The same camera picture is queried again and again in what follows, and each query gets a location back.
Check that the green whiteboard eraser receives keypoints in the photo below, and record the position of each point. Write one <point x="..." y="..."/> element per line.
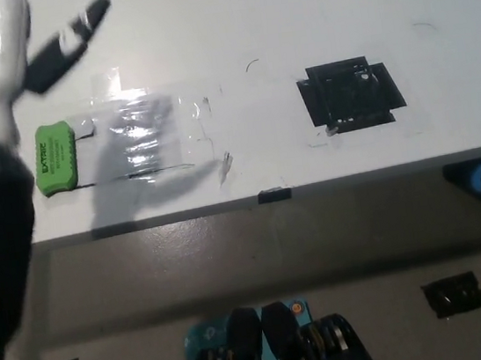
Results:
<point x="55" y="157"/>

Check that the clear plastic tape sheet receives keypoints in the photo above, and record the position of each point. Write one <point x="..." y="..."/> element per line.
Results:
<point x="145" y="130"/>

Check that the small black tape piece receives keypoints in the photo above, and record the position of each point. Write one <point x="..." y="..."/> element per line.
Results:
<point x="275" y="195"/>

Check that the teal router box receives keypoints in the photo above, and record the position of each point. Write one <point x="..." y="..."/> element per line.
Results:
<point x="203" y="333"/>

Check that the black tape square patch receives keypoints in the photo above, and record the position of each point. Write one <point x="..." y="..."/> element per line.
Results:
<point x="349" y="94"/>

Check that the black floor tape patch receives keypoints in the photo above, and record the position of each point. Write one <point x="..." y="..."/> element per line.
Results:
<point x="450" y="294"/>

